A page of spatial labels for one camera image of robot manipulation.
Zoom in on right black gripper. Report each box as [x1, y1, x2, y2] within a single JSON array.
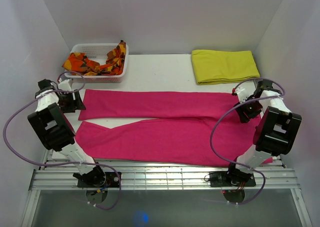
[[233, 95, 263, 124]]

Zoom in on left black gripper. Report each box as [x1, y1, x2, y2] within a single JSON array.
[[58, 89, 87, 113]]

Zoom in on pink trousers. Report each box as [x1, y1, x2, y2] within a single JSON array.
[[75, 89, 261, 167]]

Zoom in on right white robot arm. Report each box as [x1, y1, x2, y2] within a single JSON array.
[[225, 79, 302, 186]]

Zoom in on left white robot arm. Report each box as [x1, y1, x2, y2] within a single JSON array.
[[27, 78, 107, 187]]

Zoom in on orange patterned trousers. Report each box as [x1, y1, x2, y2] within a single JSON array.
[[61, 39, 127, 77]]

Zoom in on folded yellow trousers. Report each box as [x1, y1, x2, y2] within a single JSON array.
[[191, 49, 260, 85]]

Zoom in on white plastic basket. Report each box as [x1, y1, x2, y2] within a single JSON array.
[[64, 43, 130, 85]]

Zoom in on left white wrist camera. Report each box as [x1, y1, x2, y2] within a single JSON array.
[[57, 78, 73, 93]]

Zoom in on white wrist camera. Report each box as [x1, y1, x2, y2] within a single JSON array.
[[232, 87, 252, 104], [57, 78, 73, 93]]

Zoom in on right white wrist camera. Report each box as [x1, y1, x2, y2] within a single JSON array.
[[232, 87, 252, 104]]

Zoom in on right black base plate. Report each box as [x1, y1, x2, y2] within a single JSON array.
[[203, 171, 256, 188]]

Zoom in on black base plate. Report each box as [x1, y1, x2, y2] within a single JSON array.
[[76, 171, 122, 189], [203, 171, 256, 188]]

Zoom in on aluminium frame rail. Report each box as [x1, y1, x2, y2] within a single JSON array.
[[28, 157, 312, 227]]

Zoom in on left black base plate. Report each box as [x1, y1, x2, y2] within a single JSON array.
[[76, 171, 122, 189]]

